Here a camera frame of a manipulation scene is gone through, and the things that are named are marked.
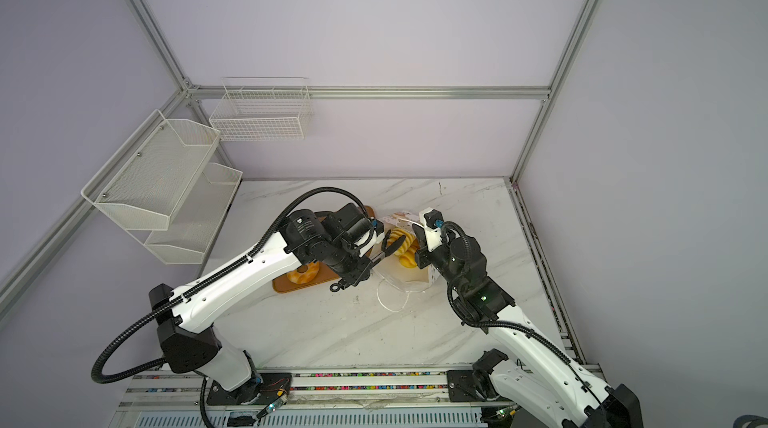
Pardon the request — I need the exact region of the cartoon animal paper bag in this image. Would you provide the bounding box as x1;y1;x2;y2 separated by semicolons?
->
373;211;438;313

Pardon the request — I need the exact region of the yellow fake bread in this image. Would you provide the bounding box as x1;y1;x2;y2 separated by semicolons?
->
286;263;320;285
398;248;418;269

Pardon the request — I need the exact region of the ridged long fake bread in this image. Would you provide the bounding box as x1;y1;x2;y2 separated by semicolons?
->
381;228;417;257

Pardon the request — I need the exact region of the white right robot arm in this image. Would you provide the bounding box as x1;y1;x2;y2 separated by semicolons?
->
414;228;644;427

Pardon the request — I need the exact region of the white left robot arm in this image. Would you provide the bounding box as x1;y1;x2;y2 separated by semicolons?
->
158;203;406;393

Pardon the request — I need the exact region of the brown plastic tray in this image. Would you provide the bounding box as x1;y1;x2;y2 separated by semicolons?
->
271;205;379;295

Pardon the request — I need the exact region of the white mesh lower shelf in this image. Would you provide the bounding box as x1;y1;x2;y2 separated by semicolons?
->
143;163;242;265

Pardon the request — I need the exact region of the white mesh shelf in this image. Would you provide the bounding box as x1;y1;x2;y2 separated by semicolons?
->
81;110;220;231
143;163;242;265

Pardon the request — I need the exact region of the white mesh upper shelf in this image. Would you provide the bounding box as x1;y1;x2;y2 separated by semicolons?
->
81;110;220;231

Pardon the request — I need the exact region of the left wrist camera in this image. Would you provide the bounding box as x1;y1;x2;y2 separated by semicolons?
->
370;219;384;236

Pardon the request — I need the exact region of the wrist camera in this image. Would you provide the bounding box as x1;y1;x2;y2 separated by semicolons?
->
419;208;444;252
370;219;384;236

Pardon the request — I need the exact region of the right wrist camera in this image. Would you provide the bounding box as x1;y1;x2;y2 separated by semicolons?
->
419;208;444;252

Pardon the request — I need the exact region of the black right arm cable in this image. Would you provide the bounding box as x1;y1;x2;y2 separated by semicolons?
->
440;220;607;411

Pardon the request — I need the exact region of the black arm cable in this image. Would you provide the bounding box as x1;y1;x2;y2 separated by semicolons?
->
90;187;370;428
440;220;607;411

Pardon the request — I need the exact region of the white wire basket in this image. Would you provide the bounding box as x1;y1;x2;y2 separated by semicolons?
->
209;77;314;142

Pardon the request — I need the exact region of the aluminium frame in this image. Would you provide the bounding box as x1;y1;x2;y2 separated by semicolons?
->
1;0;602;325

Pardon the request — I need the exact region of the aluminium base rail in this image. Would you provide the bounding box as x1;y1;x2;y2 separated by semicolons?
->
107;364;625;428

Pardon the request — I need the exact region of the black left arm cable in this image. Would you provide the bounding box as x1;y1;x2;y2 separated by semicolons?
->
90;187;370;428

